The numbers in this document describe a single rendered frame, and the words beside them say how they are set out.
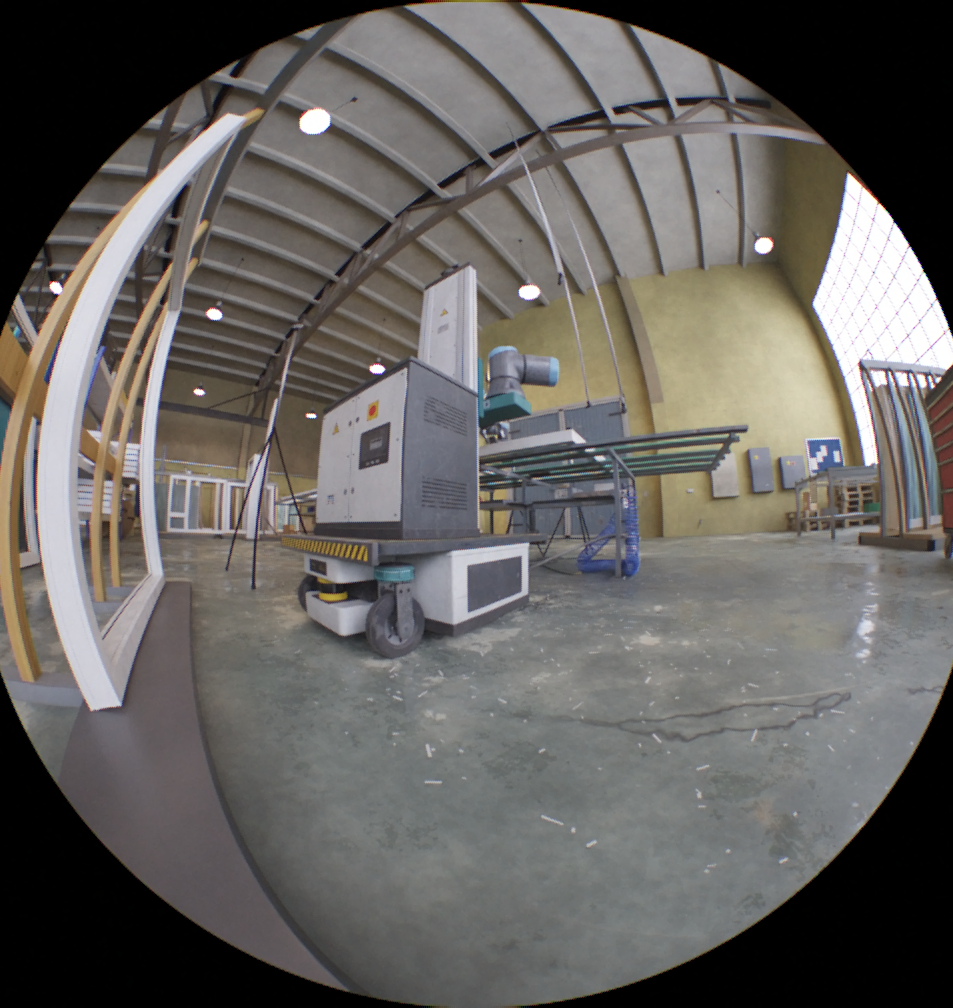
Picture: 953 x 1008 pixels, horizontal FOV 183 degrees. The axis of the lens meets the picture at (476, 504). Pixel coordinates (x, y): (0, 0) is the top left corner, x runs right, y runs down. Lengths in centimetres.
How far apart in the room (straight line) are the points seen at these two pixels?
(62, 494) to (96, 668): 25
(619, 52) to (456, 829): 888
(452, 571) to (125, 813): 83
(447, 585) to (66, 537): 84
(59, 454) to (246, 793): 53
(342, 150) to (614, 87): 591
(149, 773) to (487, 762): 46
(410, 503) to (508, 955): 84
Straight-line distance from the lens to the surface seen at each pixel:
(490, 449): 210
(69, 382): 62
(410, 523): 78
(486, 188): 656
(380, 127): 843
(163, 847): 40
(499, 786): 46
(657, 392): 858
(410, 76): 814
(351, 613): 87
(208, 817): 41
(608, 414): 883
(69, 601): 59
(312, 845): 42
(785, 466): 886
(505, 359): 140
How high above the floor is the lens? 35
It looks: 5 degrees up
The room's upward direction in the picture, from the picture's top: 1 degrees counter-clockwise
